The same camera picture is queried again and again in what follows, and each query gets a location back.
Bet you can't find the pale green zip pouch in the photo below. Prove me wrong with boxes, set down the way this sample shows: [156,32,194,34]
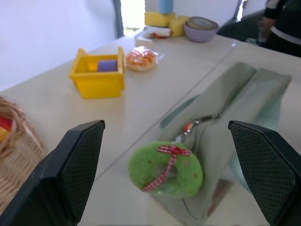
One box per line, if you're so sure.
[150,61,293,226]

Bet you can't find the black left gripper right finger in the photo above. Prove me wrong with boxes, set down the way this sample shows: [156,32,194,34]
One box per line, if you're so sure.
[228,120,301,226]

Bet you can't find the wrapped orange bread bun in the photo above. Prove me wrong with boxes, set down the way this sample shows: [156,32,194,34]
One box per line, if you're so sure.
[126,46,158,72]

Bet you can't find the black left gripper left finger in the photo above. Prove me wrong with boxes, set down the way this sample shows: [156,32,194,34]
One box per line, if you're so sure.
[0,120,106,226]

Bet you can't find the green knitted wreath charm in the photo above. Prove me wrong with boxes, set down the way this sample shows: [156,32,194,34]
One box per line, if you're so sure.
[128,140,204,198]

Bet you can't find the purple block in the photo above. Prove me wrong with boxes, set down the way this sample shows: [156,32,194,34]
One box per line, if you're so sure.
[97,59,118,73]

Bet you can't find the red yellow toy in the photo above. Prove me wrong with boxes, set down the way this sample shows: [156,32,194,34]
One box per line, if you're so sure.
[0,115,13,143]

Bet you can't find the yellow plastic bin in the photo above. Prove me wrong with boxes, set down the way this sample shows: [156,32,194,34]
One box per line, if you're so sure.
[68,46,126,99]

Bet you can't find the tape roll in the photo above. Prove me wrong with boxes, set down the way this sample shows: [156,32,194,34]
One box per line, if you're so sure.
[187,16,219,30]

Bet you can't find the lilac bowl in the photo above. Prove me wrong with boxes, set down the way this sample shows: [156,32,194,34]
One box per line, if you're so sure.
[183,21,219,43]

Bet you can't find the light blue cup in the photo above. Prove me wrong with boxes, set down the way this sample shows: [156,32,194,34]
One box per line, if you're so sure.
[158,0,174,15]

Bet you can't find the person in dark clothes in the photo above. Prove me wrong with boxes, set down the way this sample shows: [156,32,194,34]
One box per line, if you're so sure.
[257,0,301,58]

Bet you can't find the woven wicker basket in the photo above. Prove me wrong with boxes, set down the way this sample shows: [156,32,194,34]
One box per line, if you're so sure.
[0,96,46,214]

